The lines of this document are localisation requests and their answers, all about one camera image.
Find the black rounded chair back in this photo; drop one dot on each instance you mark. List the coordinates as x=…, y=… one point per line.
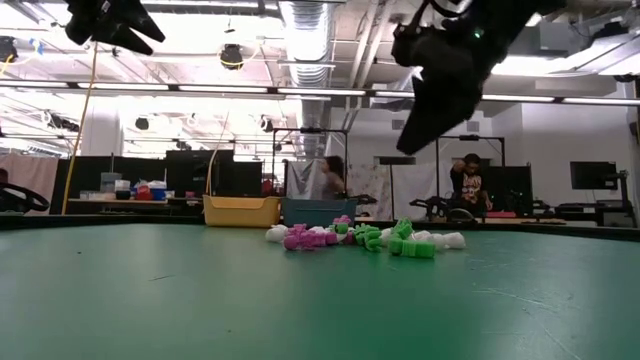
x=460, y=216

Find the plain white cloth sheet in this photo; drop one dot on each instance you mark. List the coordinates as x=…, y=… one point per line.
x=415, y=190

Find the black curved frame bracket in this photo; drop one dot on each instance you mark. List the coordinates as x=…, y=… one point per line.
x=7, y=200
x=367, y=199

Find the black background robot arm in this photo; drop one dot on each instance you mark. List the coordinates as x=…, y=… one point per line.
x=432, y=204

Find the silver ceiling air duct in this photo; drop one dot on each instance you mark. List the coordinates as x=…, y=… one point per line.
x=307, y=45

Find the blue plastic box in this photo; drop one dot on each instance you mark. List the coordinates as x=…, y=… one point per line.
x=158, y=194

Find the black round ceiling fixture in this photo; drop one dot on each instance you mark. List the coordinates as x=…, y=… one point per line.
x=231, y=57

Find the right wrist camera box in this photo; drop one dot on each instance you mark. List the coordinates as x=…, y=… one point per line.
x=407, y=45

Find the blue-grey plastic bin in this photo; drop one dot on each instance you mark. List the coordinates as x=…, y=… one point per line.
x=315, y=212

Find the clear plastic container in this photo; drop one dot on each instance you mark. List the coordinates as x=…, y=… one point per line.
x=110, y=182

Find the wooden workbench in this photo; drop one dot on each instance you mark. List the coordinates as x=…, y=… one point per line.
x=530, y=220

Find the small dark round fixture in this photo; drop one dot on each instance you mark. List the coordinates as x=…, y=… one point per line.
x=267, y=124
x=142, y=124

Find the red plastic container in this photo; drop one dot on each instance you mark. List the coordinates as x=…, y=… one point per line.
x=143, y=193

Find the black computer monitor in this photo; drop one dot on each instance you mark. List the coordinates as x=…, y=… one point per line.
x=593, y=175

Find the green plastic skeleton toy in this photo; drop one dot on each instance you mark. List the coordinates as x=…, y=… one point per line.
x=414, y=248
x=403, y=229
x=371, y=240
x=341, y=228

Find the black monitor stand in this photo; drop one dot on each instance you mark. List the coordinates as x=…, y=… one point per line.
x=623, y=200

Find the person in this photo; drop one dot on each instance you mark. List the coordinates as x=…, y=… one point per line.
x=332, y=182
x=470, y=187

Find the black office desk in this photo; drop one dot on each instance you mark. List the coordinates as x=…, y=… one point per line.
x=612, y=215

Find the black metal frame stand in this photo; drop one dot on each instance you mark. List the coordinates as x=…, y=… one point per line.
x=469, y=137
x=311, y=130

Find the pink curtain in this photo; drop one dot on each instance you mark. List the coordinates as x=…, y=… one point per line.
x=30, y=172

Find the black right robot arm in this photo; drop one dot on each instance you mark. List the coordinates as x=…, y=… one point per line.
x=500, y=15

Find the long ceiling light strip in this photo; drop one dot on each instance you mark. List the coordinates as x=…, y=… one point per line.
x=130, y=87

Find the grey wall air vent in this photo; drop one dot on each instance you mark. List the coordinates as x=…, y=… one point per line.
x=398, y=125

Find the red flat object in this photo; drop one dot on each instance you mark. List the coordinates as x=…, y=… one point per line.
x=501, y=214

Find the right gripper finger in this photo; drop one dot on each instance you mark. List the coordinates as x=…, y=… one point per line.
x=445, y=105

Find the black partition panel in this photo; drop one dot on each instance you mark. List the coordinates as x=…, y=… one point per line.
x=190, y=170
x=85, y=175

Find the wooden side table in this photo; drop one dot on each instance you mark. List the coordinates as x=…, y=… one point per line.
x=100, y=202

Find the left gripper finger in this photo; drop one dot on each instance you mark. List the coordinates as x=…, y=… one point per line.
x=135, y=22
x=95, y=30

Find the patterned white cloth sheet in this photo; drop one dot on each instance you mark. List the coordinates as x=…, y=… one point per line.
x=370, y=185

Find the yellow plastic bin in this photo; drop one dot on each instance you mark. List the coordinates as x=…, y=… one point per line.
x=240, y=212

